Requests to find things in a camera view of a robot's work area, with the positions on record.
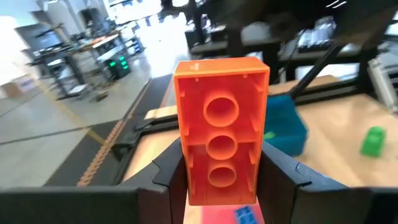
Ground translucent pink plastic bin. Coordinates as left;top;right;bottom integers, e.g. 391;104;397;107
200;202;265;224

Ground white equipment rack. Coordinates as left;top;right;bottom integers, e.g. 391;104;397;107
368;51;398;113

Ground black device green lights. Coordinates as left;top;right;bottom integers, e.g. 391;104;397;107
105;54;133;80

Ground orange toy brick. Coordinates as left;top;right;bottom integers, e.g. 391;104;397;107
173;57;271;207

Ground cardboard box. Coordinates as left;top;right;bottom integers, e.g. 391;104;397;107
0;74;41;99

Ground background workbench with equipment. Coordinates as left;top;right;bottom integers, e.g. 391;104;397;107
26;30;147;103

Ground teal plastic bin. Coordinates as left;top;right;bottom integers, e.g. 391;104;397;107
263;94;308;156

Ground blue toy brick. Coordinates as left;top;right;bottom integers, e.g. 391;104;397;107
233;205;259;224

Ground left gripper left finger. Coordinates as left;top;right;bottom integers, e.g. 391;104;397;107
0;138;190;224

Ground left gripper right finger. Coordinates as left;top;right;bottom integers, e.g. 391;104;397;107
256;141;398;224

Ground black hazard-striped floor mat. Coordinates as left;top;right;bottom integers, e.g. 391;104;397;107
43;73;175;187

